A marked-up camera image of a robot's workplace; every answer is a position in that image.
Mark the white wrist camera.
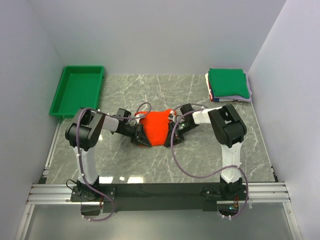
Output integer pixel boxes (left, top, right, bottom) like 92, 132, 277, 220
135, 112, 148, 119
168, 110, 177, 122

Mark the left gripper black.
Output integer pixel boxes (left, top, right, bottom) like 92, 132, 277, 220
119, 122, 151, 147

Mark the green plastic bin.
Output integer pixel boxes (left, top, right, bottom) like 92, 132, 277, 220
49, 65, 105, 119

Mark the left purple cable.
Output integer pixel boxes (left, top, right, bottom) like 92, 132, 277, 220
76, 101, 153, 222

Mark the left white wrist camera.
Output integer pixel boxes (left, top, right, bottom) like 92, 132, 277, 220
135, 112, 148, 119

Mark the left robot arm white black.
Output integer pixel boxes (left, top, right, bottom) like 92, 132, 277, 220
65, 107, 152, 201

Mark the green folded t shirt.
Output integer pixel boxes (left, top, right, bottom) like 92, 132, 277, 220
208, 68, 250, 99

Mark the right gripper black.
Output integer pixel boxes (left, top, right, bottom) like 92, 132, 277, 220
164, 120, 199, 148

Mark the orange t shirt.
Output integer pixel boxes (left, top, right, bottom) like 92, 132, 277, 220
139, 109, 177, 147

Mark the red blue folded t shirt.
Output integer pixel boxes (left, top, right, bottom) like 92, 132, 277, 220
208, 85, 220, 103

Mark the white folded t shirt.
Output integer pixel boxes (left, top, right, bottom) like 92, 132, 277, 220
204, 73, 212, 99

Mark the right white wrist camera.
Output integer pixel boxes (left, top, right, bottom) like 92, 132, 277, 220
168, 110, 177, 122

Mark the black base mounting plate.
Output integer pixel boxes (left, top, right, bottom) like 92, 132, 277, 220
70, 182, 248, 213

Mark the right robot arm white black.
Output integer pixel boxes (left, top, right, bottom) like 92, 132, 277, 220
164, 103, 248, 200

